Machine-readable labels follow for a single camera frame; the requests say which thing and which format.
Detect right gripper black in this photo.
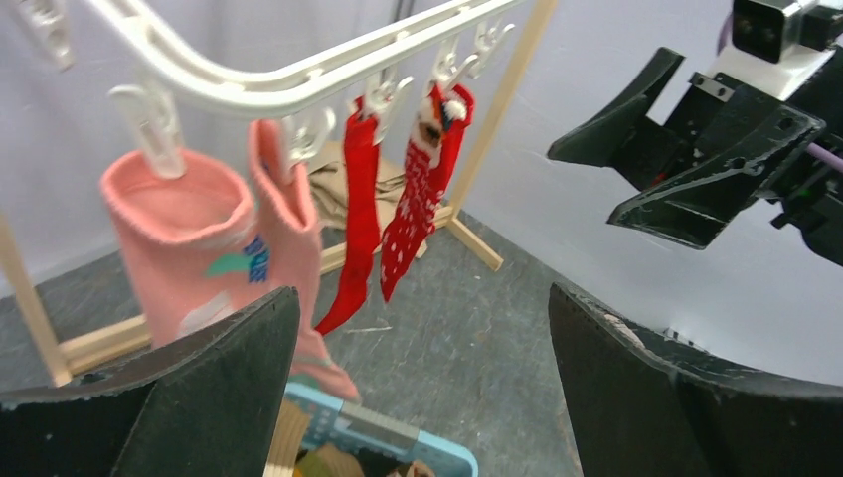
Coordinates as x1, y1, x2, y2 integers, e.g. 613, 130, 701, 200
547, 47, 842, 264

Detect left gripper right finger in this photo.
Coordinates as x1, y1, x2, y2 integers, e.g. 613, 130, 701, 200
548, 281, 842, 476

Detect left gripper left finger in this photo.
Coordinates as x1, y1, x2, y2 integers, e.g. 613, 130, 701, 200
1, 288, 300, 476

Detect pink sock green patches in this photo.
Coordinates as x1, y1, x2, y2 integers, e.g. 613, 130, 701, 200
99, 150, 269, 348

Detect red sock white stars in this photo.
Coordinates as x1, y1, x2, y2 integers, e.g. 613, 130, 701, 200
380, 83, 475, 301

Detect white clip hanger frame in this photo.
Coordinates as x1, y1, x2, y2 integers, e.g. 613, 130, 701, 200
1, 1, 512, 160

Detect red sock white trim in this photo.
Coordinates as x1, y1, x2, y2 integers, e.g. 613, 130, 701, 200
315, 96, 381, 335

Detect brown beige socks pile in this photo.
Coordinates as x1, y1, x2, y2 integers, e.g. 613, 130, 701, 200
262, 397, 439, 477

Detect wooden hanger stand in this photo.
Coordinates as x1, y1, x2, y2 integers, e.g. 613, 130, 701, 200
1, 1, 525, 386

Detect blue plastic basket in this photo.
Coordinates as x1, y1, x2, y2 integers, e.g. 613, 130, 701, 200
284, 383, 479, 477

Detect beige cloth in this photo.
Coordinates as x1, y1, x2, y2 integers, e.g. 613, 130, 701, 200
307, 141, 405, 230

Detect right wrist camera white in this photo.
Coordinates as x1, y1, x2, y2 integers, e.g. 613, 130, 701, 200
708, 0, 842, 100

